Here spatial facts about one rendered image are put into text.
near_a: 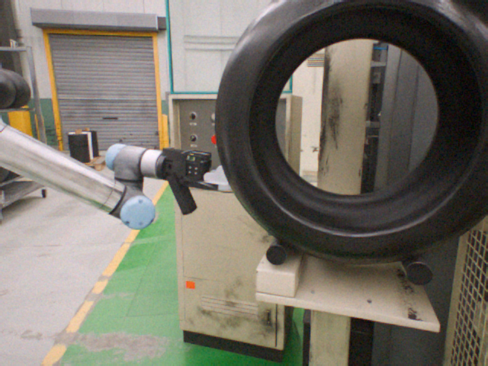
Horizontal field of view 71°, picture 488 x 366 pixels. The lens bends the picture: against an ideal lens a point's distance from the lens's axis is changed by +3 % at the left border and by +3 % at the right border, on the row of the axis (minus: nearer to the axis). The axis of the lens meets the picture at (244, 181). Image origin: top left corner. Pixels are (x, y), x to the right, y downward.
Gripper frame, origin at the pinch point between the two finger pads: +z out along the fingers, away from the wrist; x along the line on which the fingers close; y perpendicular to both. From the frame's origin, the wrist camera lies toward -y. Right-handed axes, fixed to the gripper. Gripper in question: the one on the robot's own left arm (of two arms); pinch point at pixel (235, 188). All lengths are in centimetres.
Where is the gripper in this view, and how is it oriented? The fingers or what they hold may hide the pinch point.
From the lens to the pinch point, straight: 81.8
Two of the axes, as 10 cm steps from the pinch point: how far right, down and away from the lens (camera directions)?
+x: 2.9, -2.1, 9.4
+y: 1.2, -9.6, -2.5
